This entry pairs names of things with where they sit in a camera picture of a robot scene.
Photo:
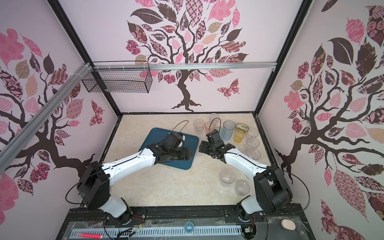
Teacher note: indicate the clear cup right middle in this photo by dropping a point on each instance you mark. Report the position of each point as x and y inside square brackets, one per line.
[252, 143]

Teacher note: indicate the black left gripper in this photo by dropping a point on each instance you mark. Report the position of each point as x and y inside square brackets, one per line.
[185, 154]

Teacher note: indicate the clear glass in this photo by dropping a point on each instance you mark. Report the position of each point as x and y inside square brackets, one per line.
[242, 188]
[227, 178]

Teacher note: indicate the clear glass front right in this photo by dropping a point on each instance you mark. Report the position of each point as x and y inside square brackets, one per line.
[242, 188]

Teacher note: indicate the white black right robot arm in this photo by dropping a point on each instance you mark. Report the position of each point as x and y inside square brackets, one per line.
[272, 191]

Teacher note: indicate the pink translucent cup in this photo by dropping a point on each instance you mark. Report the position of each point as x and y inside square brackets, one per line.
[209, 127]

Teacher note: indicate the dark teal plastic tray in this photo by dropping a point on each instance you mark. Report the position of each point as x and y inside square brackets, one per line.
[191, 142]

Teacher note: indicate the clear cup right lower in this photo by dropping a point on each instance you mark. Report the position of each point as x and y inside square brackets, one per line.
[253, 153]

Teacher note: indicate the yellow translucent glass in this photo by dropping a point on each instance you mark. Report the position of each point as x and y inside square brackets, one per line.
[240, 132]

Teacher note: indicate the grey slotted cable duct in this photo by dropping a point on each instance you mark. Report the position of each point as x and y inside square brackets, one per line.
[161, 233]

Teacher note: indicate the clear cup back left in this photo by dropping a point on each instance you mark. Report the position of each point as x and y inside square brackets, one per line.
[199, 126]

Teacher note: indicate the tall blue translucent cup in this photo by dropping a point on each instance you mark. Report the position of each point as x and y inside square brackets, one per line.
[228, 130]

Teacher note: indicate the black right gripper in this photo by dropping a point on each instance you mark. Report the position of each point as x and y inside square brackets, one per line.
[203, 147]

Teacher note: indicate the blue tape roll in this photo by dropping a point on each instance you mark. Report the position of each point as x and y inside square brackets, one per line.
[189, 227]

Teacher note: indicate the beige round disc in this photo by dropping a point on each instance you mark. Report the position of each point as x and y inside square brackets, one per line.
[288, 224]

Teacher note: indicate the black wire basket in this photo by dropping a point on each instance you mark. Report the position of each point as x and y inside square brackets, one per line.
[119, 77]

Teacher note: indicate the aluminium rail left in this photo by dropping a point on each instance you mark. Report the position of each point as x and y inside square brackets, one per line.
[11, 150]

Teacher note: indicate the pink marker pen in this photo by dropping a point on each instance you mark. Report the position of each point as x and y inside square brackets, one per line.
[90, 236]

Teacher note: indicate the clear glass front left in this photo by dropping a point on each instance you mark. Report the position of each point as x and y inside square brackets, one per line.
[227, 178]

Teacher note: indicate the aluminium rail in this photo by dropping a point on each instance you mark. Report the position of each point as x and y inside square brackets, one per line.
[200, 66]
[11, 150]

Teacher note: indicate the clear cup back centre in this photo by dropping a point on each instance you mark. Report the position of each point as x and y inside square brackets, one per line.
[214, 118]

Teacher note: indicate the clear cup right top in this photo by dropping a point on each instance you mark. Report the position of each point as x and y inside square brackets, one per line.
[252, 133]

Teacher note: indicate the clear cup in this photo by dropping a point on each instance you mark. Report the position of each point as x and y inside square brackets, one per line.
[214, 118]
[252, 143]
[252, 133]
[253, 153]
[199, 126]

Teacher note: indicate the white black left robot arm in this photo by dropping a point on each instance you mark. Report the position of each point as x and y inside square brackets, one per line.
[95, 184]

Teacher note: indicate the aluminium rail back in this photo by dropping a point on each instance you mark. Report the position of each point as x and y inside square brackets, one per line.
[200, 66]

